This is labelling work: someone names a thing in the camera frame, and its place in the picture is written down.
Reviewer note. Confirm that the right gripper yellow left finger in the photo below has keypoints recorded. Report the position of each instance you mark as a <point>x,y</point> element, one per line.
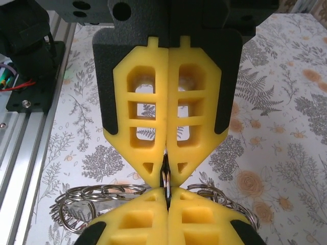
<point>143,229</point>

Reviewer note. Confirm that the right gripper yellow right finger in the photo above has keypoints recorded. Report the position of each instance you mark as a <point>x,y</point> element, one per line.
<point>217,229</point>

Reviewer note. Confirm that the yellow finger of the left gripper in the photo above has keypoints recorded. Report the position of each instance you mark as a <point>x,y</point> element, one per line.
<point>219,84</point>
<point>112,84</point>

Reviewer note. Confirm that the metal disc with keyrings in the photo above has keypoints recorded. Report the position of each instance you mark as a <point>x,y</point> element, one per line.
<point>115,202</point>

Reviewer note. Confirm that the silver split keyring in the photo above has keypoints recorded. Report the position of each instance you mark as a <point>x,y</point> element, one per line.
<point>166,173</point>

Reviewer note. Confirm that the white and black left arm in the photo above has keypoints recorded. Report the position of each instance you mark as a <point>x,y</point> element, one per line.
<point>23,33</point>

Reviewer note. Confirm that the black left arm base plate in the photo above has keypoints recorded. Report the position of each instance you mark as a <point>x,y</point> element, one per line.
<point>38,99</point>

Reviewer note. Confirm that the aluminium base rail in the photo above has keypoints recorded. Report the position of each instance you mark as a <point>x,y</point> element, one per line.
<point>15,143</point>

